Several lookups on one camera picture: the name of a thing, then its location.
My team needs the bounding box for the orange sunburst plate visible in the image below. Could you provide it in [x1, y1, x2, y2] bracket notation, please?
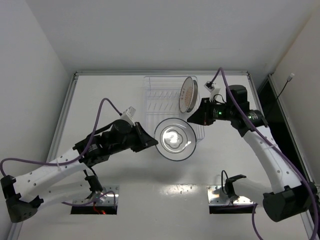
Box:
[179, 76, 194, 113]

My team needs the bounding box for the black rimmed clover plate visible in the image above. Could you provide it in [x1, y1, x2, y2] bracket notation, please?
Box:
[154, 117, 197, 162]

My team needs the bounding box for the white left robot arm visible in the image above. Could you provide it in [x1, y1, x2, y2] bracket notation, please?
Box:
[0, 119, 159, 223]

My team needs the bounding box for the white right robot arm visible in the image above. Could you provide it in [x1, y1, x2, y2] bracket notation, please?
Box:
[187, 83, 317, 222]

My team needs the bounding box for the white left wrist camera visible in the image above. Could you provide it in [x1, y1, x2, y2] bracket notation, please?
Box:
[120, 106, 136, 126]

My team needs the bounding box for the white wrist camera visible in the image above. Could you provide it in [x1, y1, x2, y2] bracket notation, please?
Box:
[120, 106, 136, 126]
[204, 81, 221, 102]

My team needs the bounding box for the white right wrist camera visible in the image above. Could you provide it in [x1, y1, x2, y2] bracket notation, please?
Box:
[204, 81, 221, 102]

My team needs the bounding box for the clear wire dish rack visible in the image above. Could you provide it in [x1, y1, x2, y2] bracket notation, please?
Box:
[143, 75, 201, 135]

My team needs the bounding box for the black wall cable with plug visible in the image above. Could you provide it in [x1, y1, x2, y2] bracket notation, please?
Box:
[276, 72, 295, 100]

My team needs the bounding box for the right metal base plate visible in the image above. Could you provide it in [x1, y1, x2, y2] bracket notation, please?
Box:
[206, 185, 254, 207]

